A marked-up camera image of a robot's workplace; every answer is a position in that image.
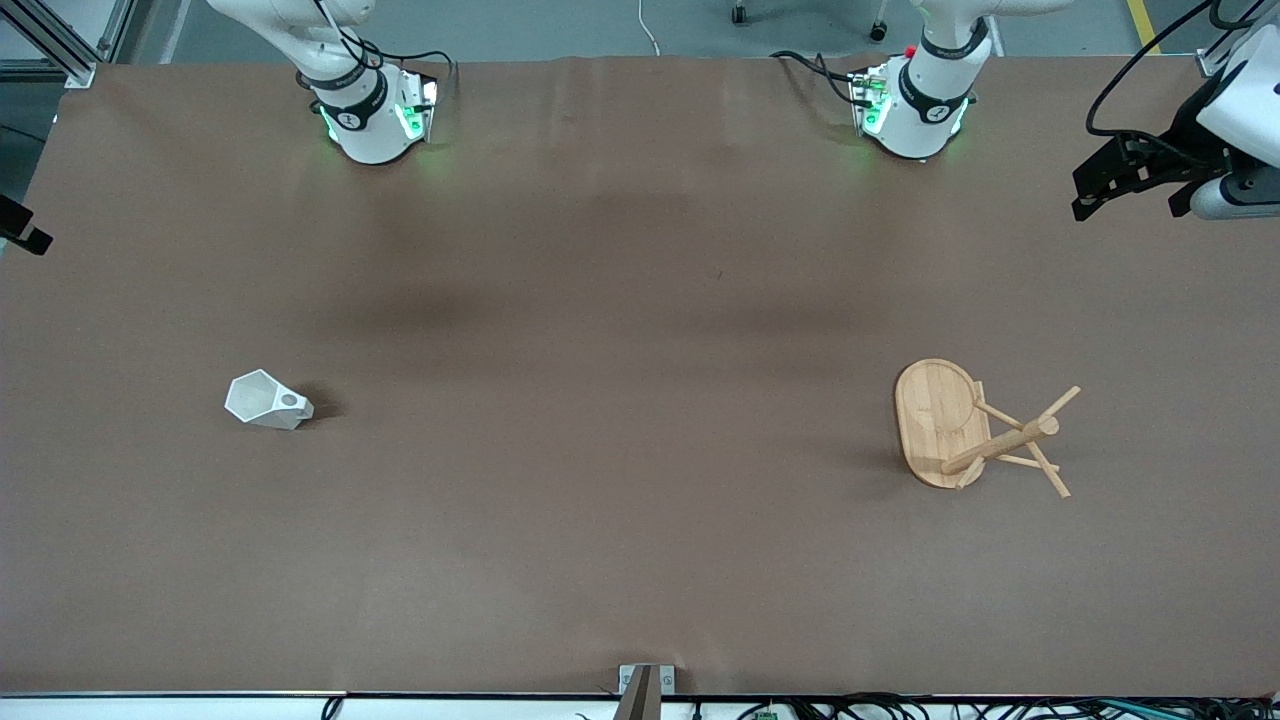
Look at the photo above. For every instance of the wooden cup rack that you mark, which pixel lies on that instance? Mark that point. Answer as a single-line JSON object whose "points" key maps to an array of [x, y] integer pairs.
{"points": [[940, 420]]}

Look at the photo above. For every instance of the white faceted cup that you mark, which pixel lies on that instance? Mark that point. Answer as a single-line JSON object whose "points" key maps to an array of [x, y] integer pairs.
{"points": [[262, 400]]}

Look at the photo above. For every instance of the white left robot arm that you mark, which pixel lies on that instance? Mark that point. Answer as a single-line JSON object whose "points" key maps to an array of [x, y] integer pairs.
{"points": [[915, 110]]}

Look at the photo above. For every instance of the aluminium frame profile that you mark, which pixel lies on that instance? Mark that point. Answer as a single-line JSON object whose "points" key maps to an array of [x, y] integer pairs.
{"points": [[1235, 35], [60, 40]]}

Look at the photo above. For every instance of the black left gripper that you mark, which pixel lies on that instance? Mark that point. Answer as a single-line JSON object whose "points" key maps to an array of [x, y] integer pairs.
{"points": [[1178, 143]]}

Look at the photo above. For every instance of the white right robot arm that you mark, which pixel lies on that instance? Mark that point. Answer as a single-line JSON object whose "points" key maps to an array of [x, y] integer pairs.
{"points": [[365, 120]]}

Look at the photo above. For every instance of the metal camera post bracket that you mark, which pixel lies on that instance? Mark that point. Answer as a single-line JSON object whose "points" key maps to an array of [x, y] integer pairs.
{"points": [[645, 690]]}

